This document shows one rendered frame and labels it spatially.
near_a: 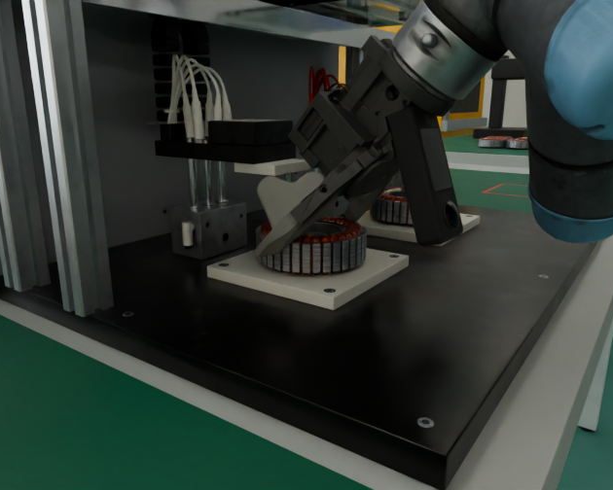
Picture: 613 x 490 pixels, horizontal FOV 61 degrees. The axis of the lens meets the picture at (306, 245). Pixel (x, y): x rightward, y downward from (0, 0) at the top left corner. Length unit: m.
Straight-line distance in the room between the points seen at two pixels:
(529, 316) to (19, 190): 0.46
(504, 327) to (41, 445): 0.33
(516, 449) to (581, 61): 0.22
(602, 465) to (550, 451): 1.36
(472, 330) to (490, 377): 0.07
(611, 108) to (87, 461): 0.34
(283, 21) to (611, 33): 0.40
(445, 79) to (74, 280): 0.33
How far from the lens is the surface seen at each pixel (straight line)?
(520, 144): 2.30
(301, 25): 0.66
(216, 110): 0.58
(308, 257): 0.47
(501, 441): 0.34
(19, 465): 0.34
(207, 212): 0.58
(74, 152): 0.44
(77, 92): 0.44
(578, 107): 0.32
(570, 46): 0.33
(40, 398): 0.40
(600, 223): 0.45
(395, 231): 0.67
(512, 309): 0.47
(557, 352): 0.46
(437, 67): 0.42
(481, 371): 0.36
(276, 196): 0.46
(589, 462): 1.70
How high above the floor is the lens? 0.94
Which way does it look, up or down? 16 degrees down
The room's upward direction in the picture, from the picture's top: straight up
